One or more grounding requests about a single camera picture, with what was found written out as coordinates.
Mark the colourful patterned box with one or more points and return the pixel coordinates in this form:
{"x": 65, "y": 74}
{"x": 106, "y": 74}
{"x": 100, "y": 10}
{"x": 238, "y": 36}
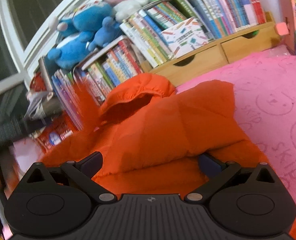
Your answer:
{"x": 185, "y": 36}

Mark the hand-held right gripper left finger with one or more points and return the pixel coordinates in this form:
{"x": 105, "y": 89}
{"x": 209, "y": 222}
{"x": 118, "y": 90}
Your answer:
{"x": 93, "y": 163}

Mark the white cardboard sheet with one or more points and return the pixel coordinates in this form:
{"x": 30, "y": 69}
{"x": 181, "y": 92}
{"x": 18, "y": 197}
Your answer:
{"x": 27, "y": 155}

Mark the red plastic crate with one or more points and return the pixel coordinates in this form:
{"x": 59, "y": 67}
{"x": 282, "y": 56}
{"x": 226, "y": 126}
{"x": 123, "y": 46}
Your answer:
{"x": 52, "y": 137}

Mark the brown flat board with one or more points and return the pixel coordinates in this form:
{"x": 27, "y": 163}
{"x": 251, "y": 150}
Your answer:
{"x": 45, "y": 75}

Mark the small blue plush toy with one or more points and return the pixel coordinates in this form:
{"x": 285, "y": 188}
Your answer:
{"x": 105, "y": 32}

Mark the row of tall thin books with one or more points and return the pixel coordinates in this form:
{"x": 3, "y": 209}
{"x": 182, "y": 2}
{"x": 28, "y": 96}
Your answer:
{"x": 68, "y": 97}

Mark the white paper sheet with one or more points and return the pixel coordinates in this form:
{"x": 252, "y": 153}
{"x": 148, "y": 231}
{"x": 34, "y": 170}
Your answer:
{"x": 268, "y": 0}

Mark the wooden drawer organiser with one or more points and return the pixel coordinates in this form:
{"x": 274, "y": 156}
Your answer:
{"x": 200, "y": 60}

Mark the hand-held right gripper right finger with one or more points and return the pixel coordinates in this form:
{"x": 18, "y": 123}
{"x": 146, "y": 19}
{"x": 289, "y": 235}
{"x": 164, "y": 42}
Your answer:
{"x": 210, "y": 166}

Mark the blue cat plush toy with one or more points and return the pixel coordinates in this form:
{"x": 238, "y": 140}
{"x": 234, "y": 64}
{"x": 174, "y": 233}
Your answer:
{"x": 88, "y": 15}

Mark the pink printed blanket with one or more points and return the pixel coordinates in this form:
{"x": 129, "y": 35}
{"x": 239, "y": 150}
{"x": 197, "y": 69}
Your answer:
{"x": 275, "y": 92}

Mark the row of green-spined books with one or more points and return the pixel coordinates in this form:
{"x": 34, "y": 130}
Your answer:
{"x": 150, "y": 30}

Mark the stack of papers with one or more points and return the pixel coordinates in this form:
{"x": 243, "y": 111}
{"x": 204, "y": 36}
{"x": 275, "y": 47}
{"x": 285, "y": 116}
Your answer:
{"x": 41, "y": 105}

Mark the white window frame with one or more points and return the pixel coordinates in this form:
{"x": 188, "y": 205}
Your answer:
{"x": 37, "y": 37}

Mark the row of short thick books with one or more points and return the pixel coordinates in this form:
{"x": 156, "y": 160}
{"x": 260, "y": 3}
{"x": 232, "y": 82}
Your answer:
{"x": 113, "y": 70}

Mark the orange down jacket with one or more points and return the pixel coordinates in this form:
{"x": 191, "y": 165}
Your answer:
{"x": 163, "y": 135}

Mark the red plastic basket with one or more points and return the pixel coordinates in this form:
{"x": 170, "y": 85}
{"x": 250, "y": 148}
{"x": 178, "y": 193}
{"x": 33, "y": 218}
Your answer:
{"x": 36, "y": 82}

